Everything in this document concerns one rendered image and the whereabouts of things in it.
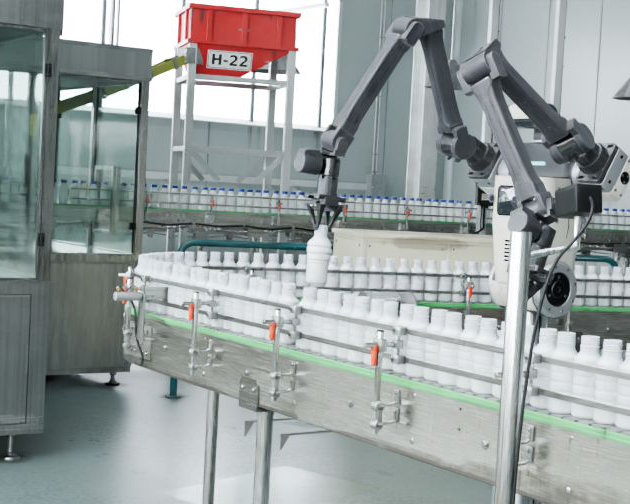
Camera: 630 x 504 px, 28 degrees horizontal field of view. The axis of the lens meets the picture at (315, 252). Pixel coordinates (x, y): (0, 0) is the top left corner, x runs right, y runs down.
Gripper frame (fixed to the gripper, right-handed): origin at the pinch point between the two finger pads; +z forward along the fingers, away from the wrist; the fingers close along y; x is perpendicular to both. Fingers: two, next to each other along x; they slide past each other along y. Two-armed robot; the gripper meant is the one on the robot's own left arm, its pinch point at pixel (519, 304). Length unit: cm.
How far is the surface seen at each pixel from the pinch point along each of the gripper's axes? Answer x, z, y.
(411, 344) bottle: -17.5, 17.8, -11.7
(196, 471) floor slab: 128, 77, -320
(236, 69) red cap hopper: 233, -212, -644
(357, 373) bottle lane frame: -16.5, 27.4, -29.3
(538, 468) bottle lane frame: -13, 37, 35
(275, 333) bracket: -24, 23, -59
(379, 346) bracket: -24.9, 21.0, -13.5
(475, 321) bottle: -17.5, 9.7, 7.1
